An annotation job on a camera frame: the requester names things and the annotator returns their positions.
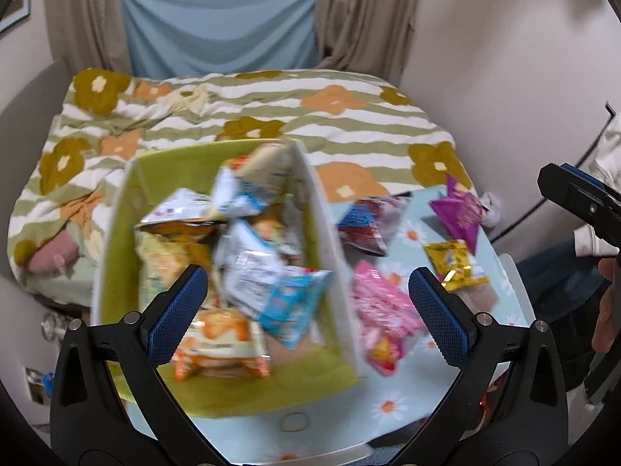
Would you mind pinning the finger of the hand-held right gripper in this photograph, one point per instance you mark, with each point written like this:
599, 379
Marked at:
582, 211
589, 177

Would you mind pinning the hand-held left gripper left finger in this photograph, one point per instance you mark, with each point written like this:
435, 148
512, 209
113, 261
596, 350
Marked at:
179, 310

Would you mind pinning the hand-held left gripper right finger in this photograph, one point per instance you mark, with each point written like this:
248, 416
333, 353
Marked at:
439, 315

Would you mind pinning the orange white chip packet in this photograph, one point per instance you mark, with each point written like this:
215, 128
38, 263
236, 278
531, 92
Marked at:
218, 342

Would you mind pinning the yellow green snack packet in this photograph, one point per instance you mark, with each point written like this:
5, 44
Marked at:
160, 262

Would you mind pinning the pink snack packet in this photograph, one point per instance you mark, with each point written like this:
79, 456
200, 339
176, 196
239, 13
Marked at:
383, 310

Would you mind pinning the white barcode snack packet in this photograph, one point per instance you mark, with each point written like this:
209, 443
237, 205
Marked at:
250, 279

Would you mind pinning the white foil snack packet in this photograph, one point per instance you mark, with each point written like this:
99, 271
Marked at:
179, 211

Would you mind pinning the purple snack packet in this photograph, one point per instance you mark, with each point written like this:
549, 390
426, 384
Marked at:
458, 213

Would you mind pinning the red blue snack packet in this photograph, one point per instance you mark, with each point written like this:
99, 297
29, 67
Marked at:
371, 225

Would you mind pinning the white grey snack packet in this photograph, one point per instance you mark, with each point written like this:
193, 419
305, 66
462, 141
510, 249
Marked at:
233, 196

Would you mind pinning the clear chip packet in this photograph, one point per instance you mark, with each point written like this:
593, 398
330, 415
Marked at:
267, 162

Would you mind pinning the person's right hand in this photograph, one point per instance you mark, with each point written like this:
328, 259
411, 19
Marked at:
605, 301

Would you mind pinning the white hoodie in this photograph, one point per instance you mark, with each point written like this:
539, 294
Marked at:
609, 158

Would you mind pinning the brown paper card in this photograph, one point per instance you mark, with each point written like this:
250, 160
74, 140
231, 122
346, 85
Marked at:
480, 297

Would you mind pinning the dark blue jeans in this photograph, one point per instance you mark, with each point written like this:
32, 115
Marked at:
553, 281

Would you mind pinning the black curved pole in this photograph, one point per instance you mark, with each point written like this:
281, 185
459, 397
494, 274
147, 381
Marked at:
504, 234

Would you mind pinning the daisy print folding table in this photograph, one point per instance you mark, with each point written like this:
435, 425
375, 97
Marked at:
412, 398

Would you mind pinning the white plastic bag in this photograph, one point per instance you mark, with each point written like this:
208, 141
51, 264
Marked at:
491, 211

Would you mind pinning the floral striped blanket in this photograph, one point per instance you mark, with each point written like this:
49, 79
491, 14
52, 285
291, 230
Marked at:
339, 121

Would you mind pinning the grey padded headboard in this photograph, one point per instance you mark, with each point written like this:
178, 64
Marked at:
29, 102

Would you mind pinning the beige curtain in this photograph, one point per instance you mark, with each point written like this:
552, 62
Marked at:
364, 14
82, 14

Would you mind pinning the light blue cloth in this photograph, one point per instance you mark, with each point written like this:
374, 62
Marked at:
218, 24

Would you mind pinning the framed wall picture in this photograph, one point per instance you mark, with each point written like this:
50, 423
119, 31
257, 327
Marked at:
17, 7

